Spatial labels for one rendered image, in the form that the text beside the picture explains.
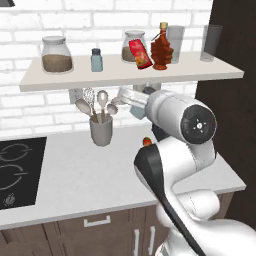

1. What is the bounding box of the white wall shelf board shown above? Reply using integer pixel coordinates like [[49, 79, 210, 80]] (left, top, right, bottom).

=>
[[18, 52, 245, 93]]

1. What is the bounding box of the white drawer handle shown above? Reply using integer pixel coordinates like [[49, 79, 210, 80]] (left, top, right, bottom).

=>
[[82, 215, 112, 229]]

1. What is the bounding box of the dark brown tall cabinet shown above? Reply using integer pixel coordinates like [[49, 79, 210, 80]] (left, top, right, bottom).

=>
[[194, 0, 256, 232]]

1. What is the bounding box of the brown cabinet front under hob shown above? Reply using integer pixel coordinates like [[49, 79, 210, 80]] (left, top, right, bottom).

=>
[[0, 222, 60, 256]]

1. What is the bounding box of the silver spoon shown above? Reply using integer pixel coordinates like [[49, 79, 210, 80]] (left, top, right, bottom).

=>
[[96, 90, 109, 124]]

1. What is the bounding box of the brown cupboard door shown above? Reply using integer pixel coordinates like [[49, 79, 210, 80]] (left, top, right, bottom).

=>
[[130, 203, 169, 256]]

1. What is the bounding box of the glass jar with tan filling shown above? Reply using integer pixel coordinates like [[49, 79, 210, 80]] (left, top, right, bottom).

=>
[[120, 29, 150, 65]]

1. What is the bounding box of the glass jar with brown filling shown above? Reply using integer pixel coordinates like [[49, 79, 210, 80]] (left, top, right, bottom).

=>
[[41, 35, 74, 75]]

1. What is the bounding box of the blue grey shaker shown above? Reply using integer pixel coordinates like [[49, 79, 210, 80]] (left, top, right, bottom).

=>
[[90, 47, 104, 73]]

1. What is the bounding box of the grey utensil pot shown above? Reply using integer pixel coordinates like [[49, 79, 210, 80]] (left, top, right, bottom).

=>
[[88, 116, 114, 148]]

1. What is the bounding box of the beige wooden spoon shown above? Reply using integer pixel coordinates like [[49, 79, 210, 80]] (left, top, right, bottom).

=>
[[74, 98, 96, 123]]

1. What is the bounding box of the white cupboard door handle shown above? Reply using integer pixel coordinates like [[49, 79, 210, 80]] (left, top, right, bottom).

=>
[[132, 228, 141, 256], [147, 225, 157, 256]]

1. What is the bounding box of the red snack packet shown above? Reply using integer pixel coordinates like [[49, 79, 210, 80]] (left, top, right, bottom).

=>
[[128, 38, 154, 71]]

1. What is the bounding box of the black hob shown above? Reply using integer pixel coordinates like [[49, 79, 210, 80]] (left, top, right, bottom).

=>
[[0, 136, 48, 211]]

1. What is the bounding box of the brown drawer front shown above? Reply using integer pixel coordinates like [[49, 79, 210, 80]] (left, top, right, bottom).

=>
[[55, 208, 134, 256]]

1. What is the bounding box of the white wall socket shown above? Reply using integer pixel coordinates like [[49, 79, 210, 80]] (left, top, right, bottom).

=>
[[68, 87, 85, 105]]

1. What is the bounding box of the small red orange object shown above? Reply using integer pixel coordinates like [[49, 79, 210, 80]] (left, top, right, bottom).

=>
[[142, 136, 154, 148]]

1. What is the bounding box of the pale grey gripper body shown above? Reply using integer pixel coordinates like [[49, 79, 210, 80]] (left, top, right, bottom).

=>
[[116, 86, 150, 110]]

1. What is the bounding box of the red brown syrup bottle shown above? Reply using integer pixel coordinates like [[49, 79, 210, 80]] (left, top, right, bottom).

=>
[[150, 21, 175, 72]]

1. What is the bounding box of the small pale ladle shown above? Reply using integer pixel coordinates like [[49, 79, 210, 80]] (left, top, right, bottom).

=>
[[105, 102, 120, 118]]

